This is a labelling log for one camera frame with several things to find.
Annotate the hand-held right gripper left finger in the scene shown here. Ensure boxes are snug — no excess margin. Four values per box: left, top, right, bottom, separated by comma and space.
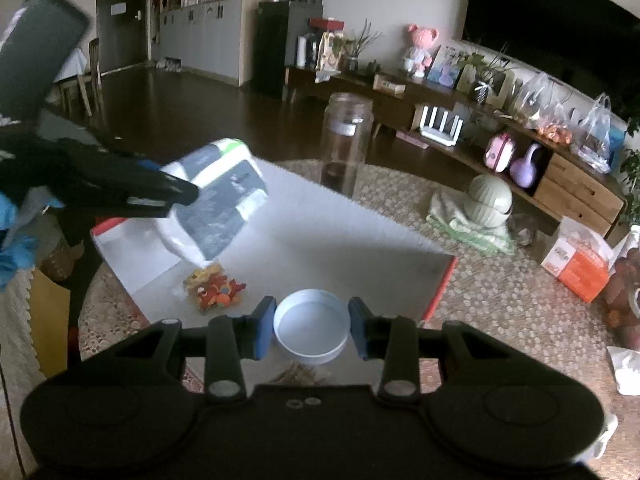
120, 296, 277, 405

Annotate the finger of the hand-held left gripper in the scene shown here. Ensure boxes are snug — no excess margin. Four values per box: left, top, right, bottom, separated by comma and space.
60, 140, 200, 206
95, 182, 188, 218

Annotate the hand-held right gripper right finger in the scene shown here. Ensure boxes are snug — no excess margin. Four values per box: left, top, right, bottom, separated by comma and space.
348, 296, 508, 406

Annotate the white round lid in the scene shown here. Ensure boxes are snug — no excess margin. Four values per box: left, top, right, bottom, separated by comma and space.
272, 287, 349, 366

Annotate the orange red snack packet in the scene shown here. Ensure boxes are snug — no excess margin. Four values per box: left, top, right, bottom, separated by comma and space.
185, 265, 247, 313

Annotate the white grey tissue pack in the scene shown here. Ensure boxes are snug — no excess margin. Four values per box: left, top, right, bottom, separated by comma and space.
160, 139, 268, 266

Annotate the red shoe box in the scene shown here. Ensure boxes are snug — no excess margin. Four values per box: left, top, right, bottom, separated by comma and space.
90, 157, 458, 361

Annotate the person's left hand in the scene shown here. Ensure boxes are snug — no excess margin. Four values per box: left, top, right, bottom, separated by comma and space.
0, 195, 37, 291

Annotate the wooden chair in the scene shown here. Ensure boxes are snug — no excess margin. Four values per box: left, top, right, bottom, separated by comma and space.
55, 37, 103, 116

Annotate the dark wooden door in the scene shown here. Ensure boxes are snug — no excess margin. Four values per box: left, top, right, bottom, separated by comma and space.
96, 0, 152, 73

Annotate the patterned tablecloth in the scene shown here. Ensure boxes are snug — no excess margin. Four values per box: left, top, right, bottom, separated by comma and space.
77, 160, 640, 480

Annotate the green folded cloth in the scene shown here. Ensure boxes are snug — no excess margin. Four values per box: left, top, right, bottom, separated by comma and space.
426, 192, 516, 256

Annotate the clear glass jar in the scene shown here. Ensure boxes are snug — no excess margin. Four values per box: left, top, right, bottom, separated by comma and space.
321, 92, 375, 196

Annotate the small dark glass dish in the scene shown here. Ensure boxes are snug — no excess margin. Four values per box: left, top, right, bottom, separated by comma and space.
510, 214, 538, 246

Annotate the black cabinet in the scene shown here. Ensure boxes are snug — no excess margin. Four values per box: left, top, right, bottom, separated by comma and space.
257, 0, 326, 101

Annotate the flat pink book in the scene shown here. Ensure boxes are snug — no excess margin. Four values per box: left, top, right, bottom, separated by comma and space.
395, 131, 430, 150

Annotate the white router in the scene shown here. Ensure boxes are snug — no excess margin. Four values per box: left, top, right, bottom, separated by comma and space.
411, 103, 463, 147

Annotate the small pink toy bag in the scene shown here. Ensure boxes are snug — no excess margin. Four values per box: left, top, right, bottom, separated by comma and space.
483, 132, 518, 175

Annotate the orange white tissue box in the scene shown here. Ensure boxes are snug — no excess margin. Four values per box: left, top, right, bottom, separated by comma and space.
541, 216, 615, 304

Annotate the patterned snack bag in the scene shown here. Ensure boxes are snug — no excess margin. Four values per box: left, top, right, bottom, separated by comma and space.
317, 30, 346, 73

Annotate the small cardboard box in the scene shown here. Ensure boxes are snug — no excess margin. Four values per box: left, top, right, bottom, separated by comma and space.
374, 74, 407, 97

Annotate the vase with twigs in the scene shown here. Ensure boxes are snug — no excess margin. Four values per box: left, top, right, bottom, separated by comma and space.
345, 19, 381, 73

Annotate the wooden television console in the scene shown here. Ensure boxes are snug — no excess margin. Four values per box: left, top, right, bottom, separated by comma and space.
285, 65, 628, 241

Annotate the pink knitted toy in bag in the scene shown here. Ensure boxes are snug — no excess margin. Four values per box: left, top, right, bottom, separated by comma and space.
602, 255, 640, 351

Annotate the small plant in white vase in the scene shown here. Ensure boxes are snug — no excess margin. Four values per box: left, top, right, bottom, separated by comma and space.
470, 50, 506, 106

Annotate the plastic bag of oranges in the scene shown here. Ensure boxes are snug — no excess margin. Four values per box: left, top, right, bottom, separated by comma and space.
520, 72, 576, 143

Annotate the pink plush pig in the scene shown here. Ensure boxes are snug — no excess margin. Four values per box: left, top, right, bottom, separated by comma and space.
402, 24, 441, 79

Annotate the plastic bag with blue box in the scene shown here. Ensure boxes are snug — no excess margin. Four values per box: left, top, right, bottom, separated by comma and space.
570, 94, 626, 173

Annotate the tall potted plant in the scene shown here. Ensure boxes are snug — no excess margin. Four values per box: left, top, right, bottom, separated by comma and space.
620, 120, 640, 231

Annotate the black television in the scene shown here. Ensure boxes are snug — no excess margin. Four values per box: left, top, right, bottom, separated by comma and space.
460, 0, 640, 126

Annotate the wall shelving unit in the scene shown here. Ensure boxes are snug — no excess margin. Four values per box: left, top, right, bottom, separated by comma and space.
150, 0, 251, 86

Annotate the blue picture frame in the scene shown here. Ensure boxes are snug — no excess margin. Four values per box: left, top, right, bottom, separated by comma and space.
429, 46, 466, 90

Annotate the wooden photo frame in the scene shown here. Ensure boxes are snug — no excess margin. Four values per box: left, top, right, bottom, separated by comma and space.
457, 62, 516, 108

